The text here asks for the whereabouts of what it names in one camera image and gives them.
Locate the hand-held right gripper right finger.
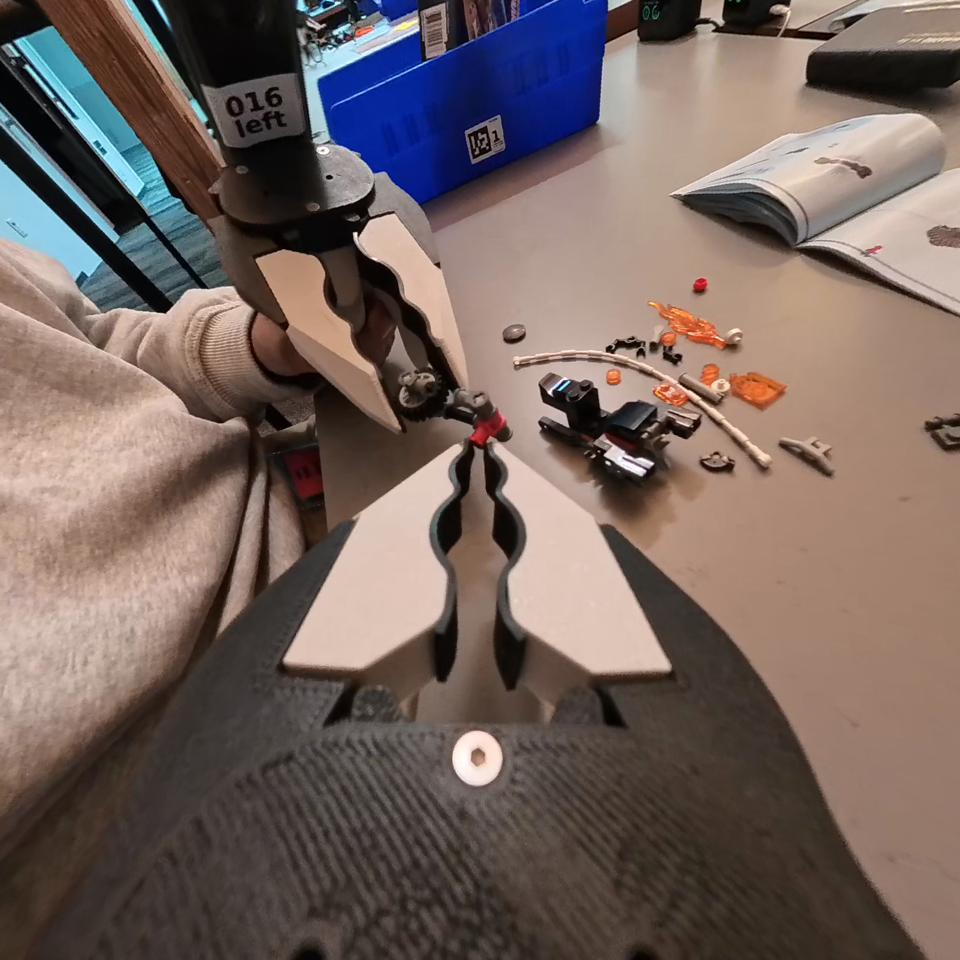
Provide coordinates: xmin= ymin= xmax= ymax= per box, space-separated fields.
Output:
xmin=483 ymin=441 xmax=675 ymax=710

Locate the printed cardboard box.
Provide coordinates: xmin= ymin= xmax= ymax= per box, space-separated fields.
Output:
xmin=417 ymin=0 xmax=526 ymax=61

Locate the person's left forearm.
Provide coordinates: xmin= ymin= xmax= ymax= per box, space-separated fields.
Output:
xmin=0 ymin=238 xmax=320 ymax=425

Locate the orange transparent lego slope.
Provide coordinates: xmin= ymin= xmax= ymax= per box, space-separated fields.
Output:
xmin=727 ymin=371 xmax=789 ymax=411

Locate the black rectangular box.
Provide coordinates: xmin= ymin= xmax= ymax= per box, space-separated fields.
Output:
xmin=804 ymin=9 xmax=960 ymax=95

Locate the white instruction booklet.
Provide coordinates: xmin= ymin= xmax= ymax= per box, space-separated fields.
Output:
xmin=669 ymin=112 xmax=960 ymax=316

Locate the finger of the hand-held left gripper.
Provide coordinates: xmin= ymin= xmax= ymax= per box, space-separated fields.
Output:
xmin=255 ymin=246 xmax=410 ymax=438
xmin=351 ymin=212 xmax=472 ymax=395

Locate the wooden post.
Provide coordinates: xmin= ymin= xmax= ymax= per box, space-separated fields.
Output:
xmin=30 ymin=0 xmax=230 ymax=222

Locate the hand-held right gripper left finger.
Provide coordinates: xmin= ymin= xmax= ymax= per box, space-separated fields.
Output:
xmin=279 ymin=441 xmax=474 ymax=710

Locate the black lego motorcycle body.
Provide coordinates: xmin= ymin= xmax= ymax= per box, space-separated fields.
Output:
xmin=537 ymin=371 xmax=704 ymax=483

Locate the large orange lego flame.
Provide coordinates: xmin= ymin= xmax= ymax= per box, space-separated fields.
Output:
xmin=647 ymin=300 xmax=732 ymax=351

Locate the blue plastic bin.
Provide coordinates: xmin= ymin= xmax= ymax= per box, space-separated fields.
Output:
xmin=317 ymin=0 xmax=609 ymax=205

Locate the light grey lego bracket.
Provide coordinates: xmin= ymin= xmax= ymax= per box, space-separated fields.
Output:
xmin=778 ymin=433 xmax=837 ymax=477

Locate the lego wheel fork assembly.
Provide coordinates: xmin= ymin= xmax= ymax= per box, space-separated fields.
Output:
xmin=396 ymin=366 xmax=514 ymax=453

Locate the person's left hand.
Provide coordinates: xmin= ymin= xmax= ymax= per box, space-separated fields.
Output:
xmin=249 ymin=294 xmax=400 ymax=380

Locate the red black object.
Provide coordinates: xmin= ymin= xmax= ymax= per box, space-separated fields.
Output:
xmin=270 ymin=442 xmax=325 ymax=515

